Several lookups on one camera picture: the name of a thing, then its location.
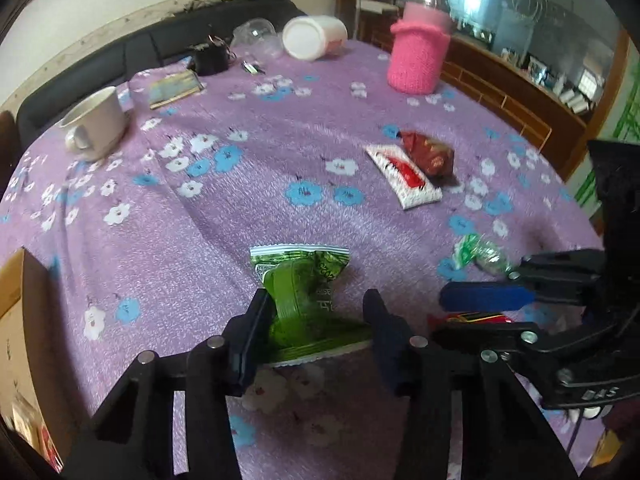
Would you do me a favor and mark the small black box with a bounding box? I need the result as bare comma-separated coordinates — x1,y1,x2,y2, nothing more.
188,35,236,76

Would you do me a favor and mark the purple floral tablecloth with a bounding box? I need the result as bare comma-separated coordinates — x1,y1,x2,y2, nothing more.
0,37,606,480

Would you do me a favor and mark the black sofa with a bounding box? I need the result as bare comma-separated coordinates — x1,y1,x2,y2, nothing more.
16,0,304,150

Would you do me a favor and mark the dark red snack bag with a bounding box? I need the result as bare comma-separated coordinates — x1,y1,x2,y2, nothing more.
397,130,454,178

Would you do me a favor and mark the brown armchair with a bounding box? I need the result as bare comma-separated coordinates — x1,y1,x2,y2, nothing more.
0,110,21,194

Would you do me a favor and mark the white plastic jar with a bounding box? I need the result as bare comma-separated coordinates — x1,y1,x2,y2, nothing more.
282,15,348,62

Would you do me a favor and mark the wooden cabinet counter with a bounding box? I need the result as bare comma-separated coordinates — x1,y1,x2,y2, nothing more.
335,0,632,180

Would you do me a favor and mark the green snack packet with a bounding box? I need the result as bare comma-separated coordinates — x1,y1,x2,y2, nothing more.
250,244,371,367

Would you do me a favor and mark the cardboard box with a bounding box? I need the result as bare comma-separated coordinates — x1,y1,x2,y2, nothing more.
1,248,75,472

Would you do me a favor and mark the white ceramic mug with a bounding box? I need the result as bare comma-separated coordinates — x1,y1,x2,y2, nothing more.
60,86,128,162

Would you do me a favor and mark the small metal lighter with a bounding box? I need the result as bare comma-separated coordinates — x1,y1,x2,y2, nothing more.
241,61,265,75

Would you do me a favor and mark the clear green candy bag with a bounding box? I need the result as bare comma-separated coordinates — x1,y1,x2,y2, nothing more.
452,233,511,276

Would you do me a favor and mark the pink knit-sleeved thermos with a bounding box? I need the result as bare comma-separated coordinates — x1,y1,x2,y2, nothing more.
387,0,452,96

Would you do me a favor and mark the green notebook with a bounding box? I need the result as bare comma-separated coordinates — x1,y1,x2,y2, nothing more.
149,70,204,110

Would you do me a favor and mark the white red snack packet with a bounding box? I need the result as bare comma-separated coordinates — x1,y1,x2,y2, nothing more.
363,144,442,210

